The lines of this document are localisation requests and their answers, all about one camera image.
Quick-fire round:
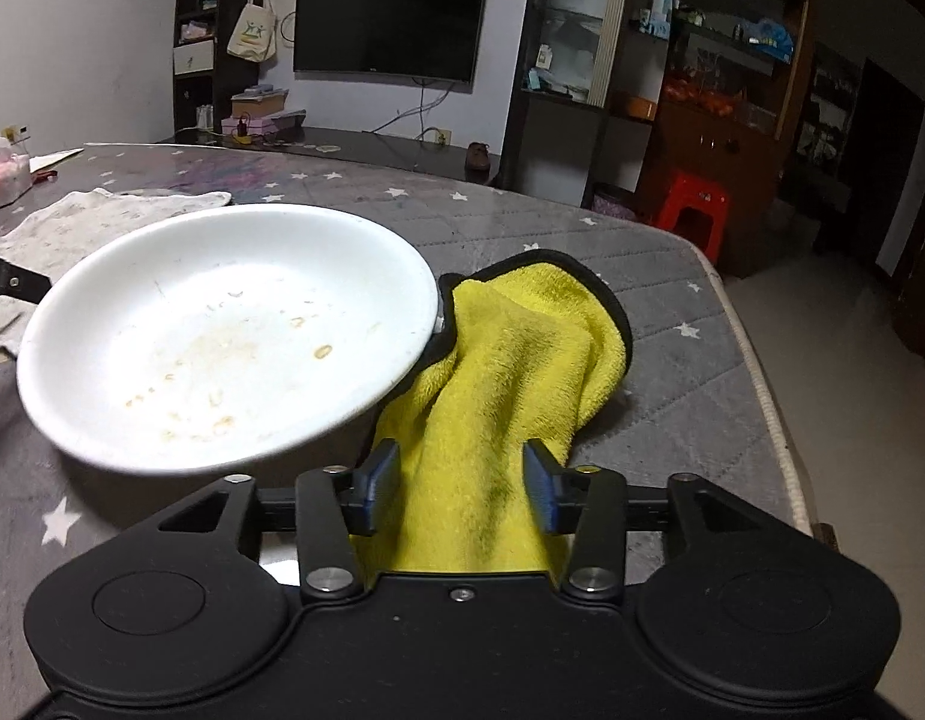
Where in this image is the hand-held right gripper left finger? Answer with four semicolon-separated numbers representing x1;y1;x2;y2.
125;437;401;602

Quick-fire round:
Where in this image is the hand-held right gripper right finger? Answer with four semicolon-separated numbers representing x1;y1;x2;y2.
521;437;803;602

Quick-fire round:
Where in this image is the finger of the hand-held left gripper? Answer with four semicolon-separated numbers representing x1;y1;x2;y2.
0;250;53;305

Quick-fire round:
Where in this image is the yellow cloth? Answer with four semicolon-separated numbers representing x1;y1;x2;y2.
350;247;635;578

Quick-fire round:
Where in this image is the white bowl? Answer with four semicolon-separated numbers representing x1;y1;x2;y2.
16;202;443;475

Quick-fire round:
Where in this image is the white printed towel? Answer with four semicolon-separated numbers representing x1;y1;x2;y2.
0;187;233;357

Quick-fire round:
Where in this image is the pink tissue pack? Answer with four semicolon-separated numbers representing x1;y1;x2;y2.
0;135;32;215

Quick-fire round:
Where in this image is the white paper sheet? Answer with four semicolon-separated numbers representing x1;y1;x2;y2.
29;146;85;172

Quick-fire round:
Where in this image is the dark open shelf unit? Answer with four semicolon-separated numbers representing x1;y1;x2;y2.
172;0;242;134

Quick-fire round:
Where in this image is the grey star-print cover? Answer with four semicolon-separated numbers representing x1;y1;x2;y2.
0;141;819;616

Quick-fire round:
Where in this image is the stack of pink boxes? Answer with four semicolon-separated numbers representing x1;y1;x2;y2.
221;111;308;142

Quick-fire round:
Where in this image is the patterned waste bin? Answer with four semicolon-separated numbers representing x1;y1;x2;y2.
590;182;644;224

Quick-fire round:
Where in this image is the cardboard box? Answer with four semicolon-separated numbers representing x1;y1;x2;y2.
230;85;290;121

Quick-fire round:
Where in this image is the red plastic stool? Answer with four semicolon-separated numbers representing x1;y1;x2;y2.
655;169;732;265

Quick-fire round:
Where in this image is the black television stand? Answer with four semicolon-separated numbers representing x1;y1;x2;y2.
155;126;509;188

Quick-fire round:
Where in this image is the cream tote bag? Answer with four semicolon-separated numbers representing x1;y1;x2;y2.
226;0;278;65

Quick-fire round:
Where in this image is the dark wooden display cabinet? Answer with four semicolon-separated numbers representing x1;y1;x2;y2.
500;0;819;278

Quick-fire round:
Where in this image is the black flat television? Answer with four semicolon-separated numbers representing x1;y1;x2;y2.
292;0;488;85

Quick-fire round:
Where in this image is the television cable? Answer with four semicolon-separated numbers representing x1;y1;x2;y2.
376;79;464;137

